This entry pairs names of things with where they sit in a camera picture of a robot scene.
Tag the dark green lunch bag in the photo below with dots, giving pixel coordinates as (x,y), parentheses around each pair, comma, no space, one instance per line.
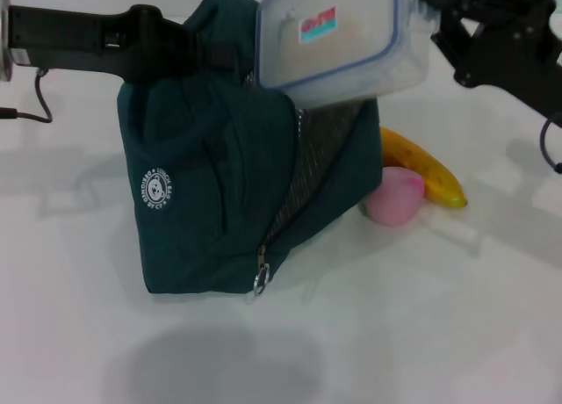
(184,167)

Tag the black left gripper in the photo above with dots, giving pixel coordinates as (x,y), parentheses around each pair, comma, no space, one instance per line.
(79,39)

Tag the clear plastic food container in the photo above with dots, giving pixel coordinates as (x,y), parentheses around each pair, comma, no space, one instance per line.
(338,39)

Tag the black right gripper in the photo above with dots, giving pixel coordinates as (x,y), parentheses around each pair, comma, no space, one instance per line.
(518,48)

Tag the yellow banana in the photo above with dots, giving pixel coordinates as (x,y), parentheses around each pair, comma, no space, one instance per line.
(421,167)

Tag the pink peach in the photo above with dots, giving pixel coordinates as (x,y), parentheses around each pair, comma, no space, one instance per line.
(393,199)

